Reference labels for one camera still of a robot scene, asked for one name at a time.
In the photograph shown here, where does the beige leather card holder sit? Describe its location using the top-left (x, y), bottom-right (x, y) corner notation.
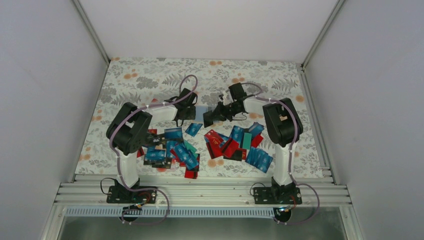
top-left (193, 105), bottom-right (216, 124)

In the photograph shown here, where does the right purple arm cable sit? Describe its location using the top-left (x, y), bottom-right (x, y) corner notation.
top-left (243, 82), bottom-right (321, 226)

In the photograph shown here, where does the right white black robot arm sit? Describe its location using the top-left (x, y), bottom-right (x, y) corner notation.
top-left (203, 83), bottom-right (304, 204)

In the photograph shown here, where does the red card with chip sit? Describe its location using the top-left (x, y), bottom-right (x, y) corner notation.
top-left (204, 129), bottom-right (225, 149)

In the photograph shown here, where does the blue card left lower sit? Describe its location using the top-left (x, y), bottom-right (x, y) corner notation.
top-left (145, 148), bottom-right (166, 162)

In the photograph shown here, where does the blue card stack right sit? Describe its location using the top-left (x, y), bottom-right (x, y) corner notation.
top-left (245, 147), bottom-right (274, 173)

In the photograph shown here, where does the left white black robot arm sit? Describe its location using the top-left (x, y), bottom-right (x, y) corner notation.
top-left (106, 88), bottom-right (198, 203)

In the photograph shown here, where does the green card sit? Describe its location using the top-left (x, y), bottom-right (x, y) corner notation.
top-left (240, 132), bottom-right (252, 150)

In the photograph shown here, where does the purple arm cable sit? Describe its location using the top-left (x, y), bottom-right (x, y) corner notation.
top-left (243, 82), bottom-right (321, 226)
top-left (108, 74), bottom-right (199, 226)

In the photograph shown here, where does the grey slotted cable duct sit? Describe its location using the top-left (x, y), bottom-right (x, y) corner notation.
top-left (64, 206), bottom-right (274, 219)

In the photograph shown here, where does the aluminium rail frame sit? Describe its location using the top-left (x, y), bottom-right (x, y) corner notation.
top-left (54, 174), bottom-right (352, 207)

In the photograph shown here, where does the black VIP card left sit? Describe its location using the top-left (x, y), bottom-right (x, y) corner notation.
top-left (143, 132), bottom-right (168, 148)

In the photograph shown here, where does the blue card upper right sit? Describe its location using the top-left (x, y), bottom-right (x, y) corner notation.
top-left (230, 125), bottom-right (245, 144)

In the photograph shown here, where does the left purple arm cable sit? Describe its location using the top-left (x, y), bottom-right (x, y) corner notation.
top-left (108, 74), bottom-right (199, 226)

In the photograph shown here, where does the red card bottom centre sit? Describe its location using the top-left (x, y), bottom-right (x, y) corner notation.
top-left (184, 167), bottom-right (199, 179)

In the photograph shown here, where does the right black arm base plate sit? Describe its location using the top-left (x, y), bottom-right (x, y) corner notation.
top-left (252, 185), bottom-right (303, 205)

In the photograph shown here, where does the floral patterned table mat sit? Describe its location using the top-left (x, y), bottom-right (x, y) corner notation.
top-left (75, 57), bottom-right (324, 182)

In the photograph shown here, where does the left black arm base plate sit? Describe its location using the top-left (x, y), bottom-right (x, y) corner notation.
top-left (106, 185), bottom-right (158, 204)

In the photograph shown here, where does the blue card upper centre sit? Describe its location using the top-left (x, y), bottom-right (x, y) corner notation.
top-left (185, 122), bottom-right (203, 137)

